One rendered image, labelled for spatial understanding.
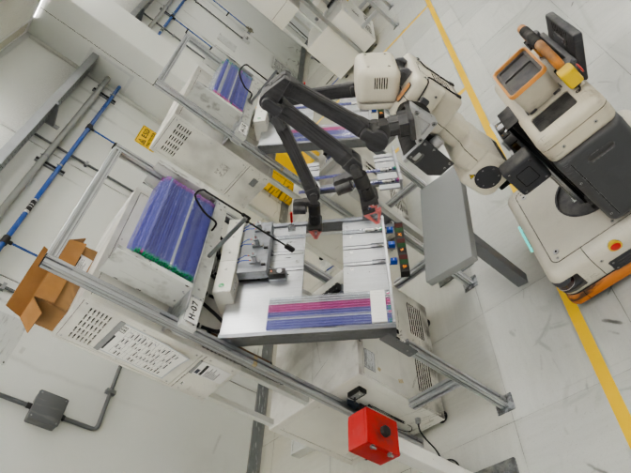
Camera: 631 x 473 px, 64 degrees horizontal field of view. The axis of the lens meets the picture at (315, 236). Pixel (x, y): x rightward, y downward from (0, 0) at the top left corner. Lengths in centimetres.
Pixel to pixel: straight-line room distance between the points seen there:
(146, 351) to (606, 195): 188
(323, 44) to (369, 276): 476
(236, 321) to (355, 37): 498
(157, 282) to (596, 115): 167
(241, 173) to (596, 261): 208
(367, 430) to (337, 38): 542
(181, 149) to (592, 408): 254
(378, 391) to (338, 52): 501
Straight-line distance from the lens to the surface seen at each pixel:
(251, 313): 216
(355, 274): 223
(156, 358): 227
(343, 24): 658
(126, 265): 205
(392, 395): 240
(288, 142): 222
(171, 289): 209
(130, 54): 527
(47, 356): 347
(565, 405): 236
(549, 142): 191
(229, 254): 234
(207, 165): 332
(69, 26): 538
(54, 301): 221
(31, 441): 327
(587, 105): 191
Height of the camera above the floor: 192
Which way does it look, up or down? 24 degrees down
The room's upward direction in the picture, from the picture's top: 57 degrees counter-clockwise
